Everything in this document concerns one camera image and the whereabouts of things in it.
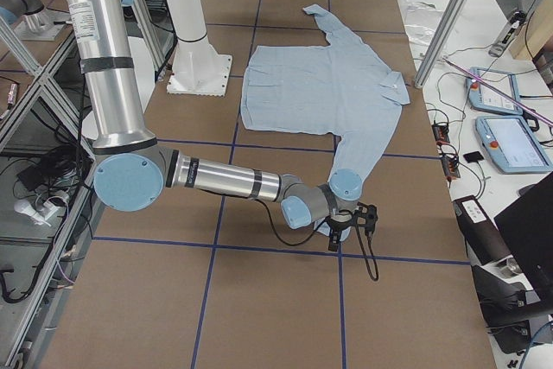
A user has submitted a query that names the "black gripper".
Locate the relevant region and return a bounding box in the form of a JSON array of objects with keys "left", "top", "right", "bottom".
[{"left": 326, "top": 210, "right": 354, "bottom": 251}]

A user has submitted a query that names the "light blue button-up shirt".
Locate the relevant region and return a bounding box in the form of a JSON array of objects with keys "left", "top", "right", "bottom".
[{"left": 241, "top": 4, "right": 410, "bottom": 229}]

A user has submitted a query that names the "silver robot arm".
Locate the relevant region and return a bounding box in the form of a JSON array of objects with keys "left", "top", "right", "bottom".
[{"left": 66, "top": 0, "right": 376, "bottom": 251}]

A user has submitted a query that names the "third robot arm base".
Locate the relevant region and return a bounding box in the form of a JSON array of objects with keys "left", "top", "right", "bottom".
[{"left": 1, "top": 0, "right": 68, "bottom": 41}]

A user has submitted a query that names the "black monitor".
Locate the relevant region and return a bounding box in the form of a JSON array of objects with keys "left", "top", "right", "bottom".
[{"left": 494, "top": 175, "right": 553, "bottom": 299}]

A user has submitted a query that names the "near blue teach pendant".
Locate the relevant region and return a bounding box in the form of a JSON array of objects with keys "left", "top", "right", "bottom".
[{"left": 475, "top": 115, "right": 552, "bottom": 174}]

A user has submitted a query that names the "blue teach pendant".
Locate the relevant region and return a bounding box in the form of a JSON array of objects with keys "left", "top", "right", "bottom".
[
  {"left": 466, "top": 67, "right": 523, "bottom": 116},
  {"left": 475, "top": 115, "right": 552, "bottom": 174}
]

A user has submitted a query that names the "far blue teach pendant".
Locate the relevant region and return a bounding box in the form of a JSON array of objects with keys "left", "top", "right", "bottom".
[{"left": 466, "top": 67, "right": 523, "bottom": 116}]

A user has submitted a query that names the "long reach grabber stick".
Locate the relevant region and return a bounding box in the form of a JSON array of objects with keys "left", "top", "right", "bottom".
[{"left": 442, "top": 56, "right": 553, "bottom": 127}]

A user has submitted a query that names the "clear plastic bag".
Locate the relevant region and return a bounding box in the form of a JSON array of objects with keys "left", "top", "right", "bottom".
[{"left": 399, "top": 0, "right": 444, "bottom": 60}]

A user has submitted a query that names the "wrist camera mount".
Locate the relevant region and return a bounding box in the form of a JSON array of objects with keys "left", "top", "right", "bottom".
[{"left": 355, "top": 202, "right": 378, "bottom": 233}]

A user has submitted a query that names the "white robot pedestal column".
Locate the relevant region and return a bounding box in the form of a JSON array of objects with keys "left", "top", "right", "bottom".
[{"left": 167, "top": 0, "right": 232, "bottom": 97}]

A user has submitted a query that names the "aluminium frame post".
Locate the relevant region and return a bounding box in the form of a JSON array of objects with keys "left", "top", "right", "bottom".
[{"left": 414, "top": 0, "right": 467, "bottom": 89}]

